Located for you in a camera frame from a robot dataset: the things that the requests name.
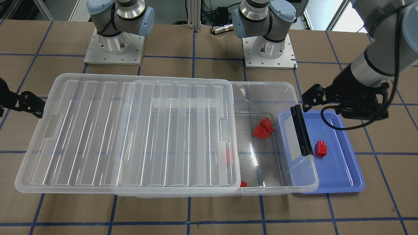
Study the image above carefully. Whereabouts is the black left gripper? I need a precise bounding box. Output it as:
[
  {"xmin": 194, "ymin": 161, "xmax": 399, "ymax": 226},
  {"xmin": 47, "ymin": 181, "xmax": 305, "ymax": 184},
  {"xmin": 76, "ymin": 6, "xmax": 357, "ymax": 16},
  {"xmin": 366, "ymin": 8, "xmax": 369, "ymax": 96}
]
[{"xmin": 302, "ymin": 67, "xmax": 389, "ymax": 113}]

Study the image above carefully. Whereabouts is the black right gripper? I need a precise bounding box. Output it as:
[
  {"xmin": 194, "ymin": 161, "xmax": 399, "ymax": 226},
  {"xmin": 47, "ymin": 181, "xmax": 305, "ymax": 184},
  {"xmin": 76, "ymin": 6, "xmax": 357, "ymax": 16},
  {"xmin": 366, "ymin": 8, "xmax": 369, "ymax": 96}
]
[{"xmin": 0, "ymin": 78, "xmax": 46, "ymax": 118}]

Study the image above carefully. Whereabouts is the red block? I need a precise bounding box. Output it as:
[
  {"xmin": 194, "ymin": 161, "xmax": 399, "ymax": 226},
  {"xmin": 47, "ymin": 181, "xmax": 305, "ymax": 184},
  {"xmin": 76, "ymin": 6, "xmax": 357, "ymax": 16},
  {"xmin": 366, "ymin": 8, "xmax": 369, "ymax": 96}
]
[
  {"xmin": 252, "ymin": 125, "xmax": 270, "ymax": 139},
  {"xmin": 314, "ymin": 140, "xmax": 328, "ymax": 157},
  {"xmin": 225, "ymin": 148, "xmax": 232, "ymax": 165},
  {"xmin": 260, "ymin": 117, "xmax": 274, "ymax": 133}
]

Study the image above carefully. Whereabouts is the clear plastic box lid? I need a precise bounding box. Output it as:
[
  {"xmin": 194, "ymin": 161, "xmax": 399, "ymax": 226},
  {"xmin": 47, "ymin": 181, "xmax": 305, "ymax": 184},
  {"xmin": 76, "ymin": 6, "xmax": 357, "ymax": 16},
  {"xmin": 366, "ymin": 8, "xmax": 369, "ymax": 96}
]
[{"xmin": 15, "ymin": 73, "xmax": 241, "ymax": 197}]

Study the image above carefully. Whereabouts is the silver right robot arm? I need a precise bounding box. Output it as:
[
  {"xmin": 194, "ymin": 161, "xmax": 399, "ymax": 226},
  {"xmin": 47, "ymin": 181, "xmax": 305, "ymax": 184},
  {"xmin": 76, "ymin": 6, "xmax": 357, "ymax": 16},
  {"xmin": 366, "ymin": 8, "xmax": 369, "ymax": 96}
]
[{"xmin": 0, "ymin": 0, "xmax": 155, "ymax": 118}]

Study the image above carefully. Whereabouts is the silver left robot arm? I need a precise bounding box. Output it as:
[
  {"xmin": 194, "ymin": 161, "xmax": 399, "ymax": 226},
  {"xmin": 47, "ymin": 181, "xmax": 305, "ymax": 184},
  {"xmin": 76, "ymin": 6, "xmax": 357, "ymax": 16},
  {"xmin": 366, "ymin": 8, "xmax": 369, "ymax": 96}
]
[{"xmin": 232, "ymin": 0, "xmax": 417, "ymax": 119}]

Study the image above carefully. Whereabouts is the clear plastic storage box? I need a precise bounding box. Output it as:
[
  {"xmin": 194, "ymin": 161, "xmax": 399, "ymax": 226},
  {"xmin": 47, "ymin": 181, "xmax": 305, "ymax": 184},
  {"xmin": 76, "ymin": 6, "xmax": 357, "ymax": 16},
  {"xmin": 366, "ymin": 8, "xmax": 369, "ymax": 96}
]
[{"xmin": 103, "ymin": 79, "xmax": 318, "ymax": 197}]

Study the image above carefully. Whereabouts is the blue plastic tray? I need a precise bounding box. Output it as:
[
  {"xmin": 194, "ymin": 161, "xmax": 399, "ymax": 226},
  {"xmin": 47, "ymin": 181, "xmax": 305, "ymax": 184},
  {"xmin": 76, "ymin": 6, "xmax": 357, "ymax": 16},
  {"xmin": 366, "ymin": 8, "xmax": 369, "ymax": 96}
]
[{"xmin": 303, "ymin": 110, "xmax": 365, "ymax": 194}]

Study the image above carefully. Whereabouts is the black box latch handle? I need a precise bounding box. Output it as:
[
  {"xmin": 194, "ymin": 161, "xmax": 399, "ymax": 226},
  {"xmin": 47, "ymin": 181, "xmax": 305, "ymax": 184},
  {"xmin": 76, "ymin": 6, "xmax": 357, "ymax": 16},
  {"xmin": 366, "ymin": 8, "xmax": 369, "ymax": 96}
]
[{"xmin": 290, "ymin": 104, "xmax": 314, "ymax": 156}]

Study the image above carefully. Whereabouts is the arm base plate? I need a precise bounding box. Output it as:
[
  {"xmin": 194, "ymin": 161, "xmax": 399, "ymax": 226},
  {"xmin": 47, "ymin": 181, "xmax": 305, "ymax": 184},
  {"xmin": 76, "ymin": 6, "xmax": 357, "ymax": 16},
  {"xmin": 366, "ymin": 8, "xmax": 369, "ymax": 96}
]
[
  {"xmin": 241, "ymin": 34, "xmax": 298, "ymax": 70},
  {"xmin": 84, "ymin": 29, "xmax": 146, "ymax": 66}
]

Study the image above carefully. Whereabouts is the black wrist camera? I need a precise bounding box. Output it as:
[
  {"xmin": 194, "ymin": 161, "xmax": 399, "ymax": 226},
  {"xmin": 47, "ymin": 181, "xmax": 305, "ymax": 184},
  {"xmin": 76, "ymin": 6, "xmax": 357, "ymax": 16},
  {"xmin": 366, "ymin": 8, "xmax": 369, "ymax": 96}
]
[{"xmin": 335, "ymin": 95, "xmax": 389, "ymax": 121}]

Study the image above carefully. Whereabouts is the aluminium frame post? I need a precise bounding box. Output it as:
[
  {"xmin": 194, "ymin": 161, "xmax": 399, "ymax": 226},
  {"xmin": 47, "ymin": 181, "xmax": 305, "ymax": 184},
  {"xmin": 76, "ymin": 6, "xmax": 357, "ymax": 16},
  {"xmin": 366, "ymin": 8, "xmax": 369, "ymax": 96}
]
[{"xmin": 186, "ymin": 0, "xmax": 202, "ymax": 31}]

